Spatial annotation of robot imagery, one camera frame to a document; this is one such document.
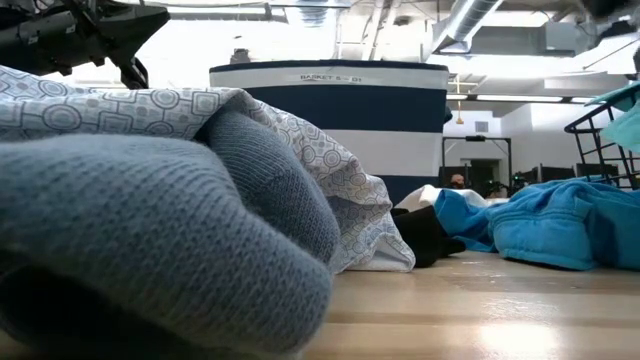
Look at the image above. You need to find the yellow hanging tag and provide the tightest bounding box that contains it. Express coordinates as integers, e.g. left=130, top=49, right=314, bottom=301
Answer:
left=454, top=74, right=464, bottom=125

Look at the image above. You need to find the grey-blue knitted sweater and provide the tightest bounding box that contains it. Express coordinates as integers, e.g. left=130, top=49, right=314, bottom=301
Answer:
left=0, top=107, right=342, bottom=360

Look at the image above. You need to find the navy white striped fabric basket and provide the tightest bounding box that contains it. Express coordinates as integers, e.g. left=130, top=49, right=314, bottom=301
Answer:
left=208, top=59, right=454, bottom=206

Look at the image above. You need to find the white geometric patterned cloth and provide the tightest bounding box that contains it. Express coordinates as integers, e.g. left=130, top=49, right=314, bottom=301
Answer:
left=0, top=64, right=416, bottom=274

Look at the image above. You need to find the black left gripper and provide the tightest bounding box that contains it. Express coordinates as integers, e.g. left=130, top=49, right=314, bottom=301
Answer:
left=0, top=0, right=171, bottom=90

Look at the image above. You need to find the black cloth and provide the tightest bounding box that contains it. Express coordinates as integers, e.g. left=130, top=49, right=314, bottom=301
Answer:
left=390, top=204, right=467, bottom=269

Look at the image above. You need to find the black computer monitor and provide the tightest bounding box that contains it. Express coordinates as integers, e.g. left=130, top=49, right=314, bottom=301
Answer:
left=575, top=162, right=620, bottom=179
left=537, top=164, right=576, bottom=184

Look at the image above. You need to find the black metal frame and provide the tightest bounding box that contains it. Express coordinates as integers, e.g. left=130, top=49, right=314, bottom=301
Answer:
left=442, top=135, right=513, bottom=199

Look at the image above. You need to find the silver ceiling air duct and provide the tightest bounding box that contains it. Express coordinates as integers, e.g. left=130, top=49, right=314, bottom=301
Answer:
left=432, top=0, right=504, bottom=55

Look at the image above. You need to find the black wire basket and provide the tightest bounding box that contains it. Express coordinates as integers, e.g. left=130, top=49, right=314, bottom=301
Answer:
left=563, top=87, right=640, bottom=191

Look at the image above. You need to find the bright blue fleece cloth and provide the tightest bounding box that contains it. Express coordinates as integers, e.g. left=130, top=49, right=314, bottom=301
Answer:
left=433, top=177, right=640, bottom=272

